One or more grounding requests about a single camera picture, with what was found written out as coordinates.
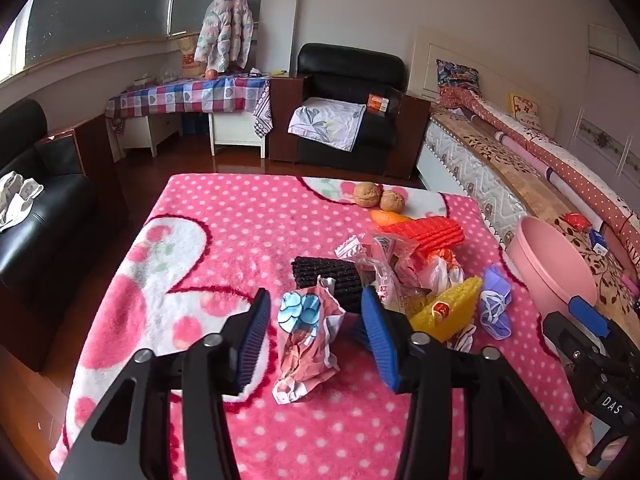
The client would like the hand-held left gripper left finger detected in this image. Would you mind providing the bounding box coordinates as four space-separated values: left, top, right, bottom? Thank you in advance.
59 287 273 480

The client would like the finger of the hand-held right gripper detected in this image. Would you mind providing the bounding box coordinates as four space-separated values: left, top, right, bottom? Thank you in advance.
567 296 640 361
542 311 608 376

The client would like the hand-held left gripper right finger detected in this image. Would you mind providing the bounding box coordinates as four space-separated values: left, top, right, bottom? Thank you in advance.
360 286 583 480

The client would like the pink paper wrapper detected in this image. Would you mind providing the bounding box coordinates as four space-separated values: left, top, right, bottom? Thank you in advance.
272 280 347 405

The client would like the pink plastic bucket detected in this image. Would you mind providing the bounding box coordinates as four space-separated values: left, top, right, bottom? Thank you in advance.
507 216 598 318

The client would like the clear plastic snack wrapper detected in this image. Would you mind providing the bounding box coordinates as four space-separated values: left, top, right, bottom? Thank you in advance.
335 232 431 318

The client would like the purple face mask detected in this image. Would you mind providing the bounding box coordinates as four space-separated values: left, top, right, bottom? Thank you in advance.
477 265 513 338

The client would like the small white red wrapper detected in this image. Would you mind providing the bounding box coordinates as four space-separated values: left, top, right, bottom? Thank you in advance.
447 325 476 353

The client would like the white and orange plastic bag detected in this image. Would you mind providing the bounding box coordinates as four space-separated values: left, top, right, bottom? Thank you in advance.
417 252 466 293

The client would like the red foam fruit net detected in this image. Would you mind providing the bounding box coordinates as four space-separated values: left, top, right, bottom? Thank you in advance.
377 215 465 261

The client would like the orange plastic wrapper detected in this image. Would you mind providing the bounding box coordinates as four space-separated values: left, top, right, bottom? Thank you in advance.
370 210 413 227

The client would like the person's right hand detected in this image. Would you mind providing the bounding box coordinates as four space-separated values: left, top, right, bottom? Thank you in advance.
574 415 628 476

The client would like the pink dotted blanket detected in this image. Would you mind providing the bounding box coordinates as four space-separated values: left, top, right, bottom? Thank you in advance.
50 174 586 480

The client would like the red dotted quilt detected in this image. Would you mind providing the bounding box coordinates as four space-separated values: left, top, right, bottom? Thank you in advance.
440 85 640 266

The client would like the brown leaf bed cover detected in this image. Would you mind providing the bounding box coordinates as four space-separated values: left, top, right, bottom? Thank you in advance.
430 105 640 306

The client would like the white bed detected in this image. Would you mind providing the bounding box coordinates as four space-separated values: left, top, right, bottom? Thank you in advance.
407 27 640 311

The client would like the white sliding door wardrobe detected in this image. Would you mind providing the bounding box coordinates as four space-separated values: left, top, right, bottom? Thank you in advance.
567 25 640 196

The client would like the tall dark wooden side cabinet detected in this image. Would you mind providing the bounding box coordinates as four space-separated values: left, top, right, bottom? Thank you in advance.
387 91 432 180

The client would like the yellow flowered pillow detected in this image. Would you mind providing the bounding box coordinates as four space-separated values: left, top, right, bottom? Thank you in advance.
507 92 543 121

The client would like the white floral cloth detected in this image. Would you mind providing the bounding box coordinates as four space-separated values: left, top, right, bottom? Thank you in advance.
287 97 367 152

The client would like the low dark wooden side cabinet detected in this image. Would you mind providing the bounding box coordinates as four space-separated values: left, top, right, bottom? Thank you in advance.
267 74 313 161

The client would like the black leather sofa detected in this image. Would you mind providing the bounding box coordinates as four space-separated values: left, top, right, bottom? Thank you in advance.
0 99 101 291

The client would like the white table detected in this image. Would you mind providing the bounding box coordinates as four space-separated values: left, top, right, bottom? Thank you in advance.
107 110 266 163

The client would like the dark wooden sofa cabinet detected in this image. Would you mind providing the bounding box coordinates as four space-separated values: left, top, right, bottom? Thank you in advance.
35 112 131 221

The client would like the checked tablecloth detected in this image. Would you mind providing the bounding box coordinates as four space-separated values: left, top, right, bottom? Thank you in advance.
106 76 273 138

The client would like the colourful cartoon pillow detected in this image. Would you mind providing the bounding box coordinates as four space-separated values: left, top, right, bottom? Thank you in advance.
436 59 482 92

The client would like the black leather armchair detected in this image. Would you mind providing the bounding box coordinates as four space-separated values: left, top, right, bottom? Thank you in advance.
289 43 406 176

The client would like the brown paper bag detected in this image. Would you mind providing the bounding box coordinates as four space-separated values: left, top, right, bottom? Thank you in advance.
179 36 208 80

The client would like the white patterned puffer jacket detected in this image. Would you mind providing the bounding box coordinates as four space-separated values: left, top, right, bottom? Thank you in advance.
194 0 257 73

